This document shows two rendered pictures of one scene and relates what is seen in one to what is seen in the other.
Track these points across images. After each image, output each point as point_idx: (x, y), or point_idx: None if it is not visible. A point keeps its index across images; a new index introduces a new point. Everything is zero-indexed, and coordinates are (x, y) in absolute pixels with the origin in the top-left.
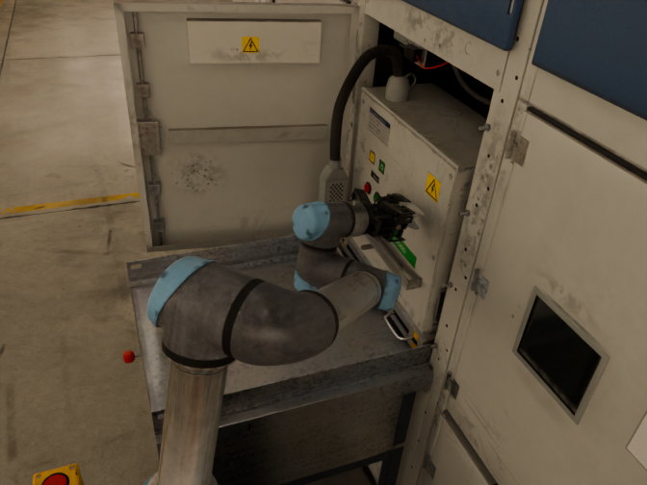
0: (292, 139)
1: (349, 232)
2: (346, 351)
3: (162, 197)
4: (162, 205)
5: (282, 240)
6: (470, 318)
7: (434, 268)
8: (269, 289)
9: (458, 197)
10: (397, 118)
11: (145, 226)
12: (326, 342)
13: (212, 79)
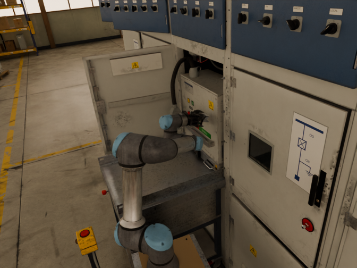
0: (156, 99)
1: (181, 124)
2: (189, 177)
3: (108, 131)
4: (108, 134)
5: None
6: (232, 150)
7: (217, 136)
8: (151, 136)
9: (220, 106)
10: (194, 83)
11: (103, 143)
12: (173, 152)
13: (122, 80)
